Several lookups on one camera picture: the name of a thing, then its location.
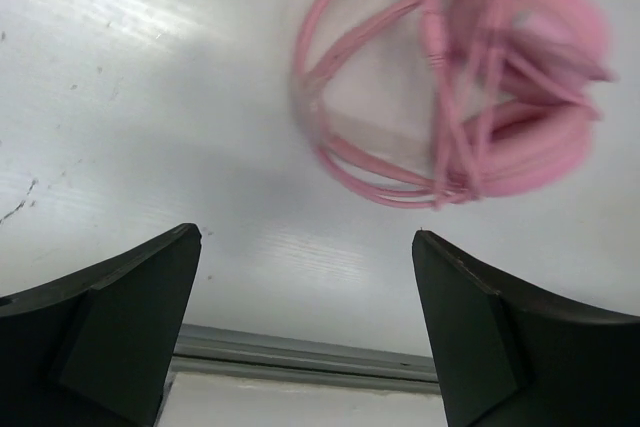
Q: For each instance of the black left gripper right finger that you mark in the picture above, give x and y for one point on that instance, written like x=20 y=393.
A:
x=509 y=353

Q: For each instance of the pink headphones with cable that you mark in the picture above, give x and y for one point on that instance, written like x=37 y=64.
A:
x=512 y=108

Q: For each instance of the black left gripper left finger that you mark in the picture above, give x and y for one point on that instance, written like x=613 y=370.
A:
x=93 y=348

